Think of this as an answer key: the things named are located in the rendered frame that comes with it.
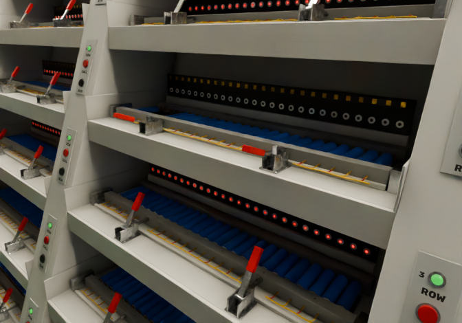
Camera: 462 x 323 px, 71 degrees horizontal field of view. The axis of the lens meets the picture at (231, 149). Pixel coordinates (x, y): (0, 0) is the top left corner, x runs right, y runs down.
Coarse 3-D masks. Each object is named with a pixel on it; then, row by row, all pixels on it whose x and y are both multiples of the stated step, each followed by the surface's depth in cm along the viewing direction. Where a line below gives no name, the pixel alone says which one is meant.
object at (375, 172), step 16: (128, 112) 68; (144, 112) 66; (176, 128) 59; (192, 128) 57; (208, 128) 55; (240, 144) 51; (256, 144) 49; (272, 144) 47; (288, 144) 47; (304, 160) 44; (320, 160) 43; (336, 160) 41; (352, 160) 41; (336, 176) 40; (368, 176) 39; (384, 176) 38
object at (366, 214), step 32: (96, 96) 69; (128, 96) 75; (96, 128) 66; (128, 128) 63; (320, 128) 56; (352, 128) 53; (160, 160) 55; (192, 160) 50; (224, 160) 46; (256, 160) 47; (256, 192) 44; (288, 192) 40; (320, 192) 38; (352, 192) 37; (384, 192) 38; (320, 224) 38; (352, 224) 36; (384, 224) 34
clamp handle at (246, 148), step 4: (244, 148) 38; (248, 148) 37; (252, 148) 38; (256, 148) 38; (272, 148) 43; (276, 148) 43; (248, 152) 37; (252, 152) 38; (256, 152) 38; (260, 152) 39; (264, 152) 40; (272, 152) 43; (276, 152) 43; (272, 156) 42
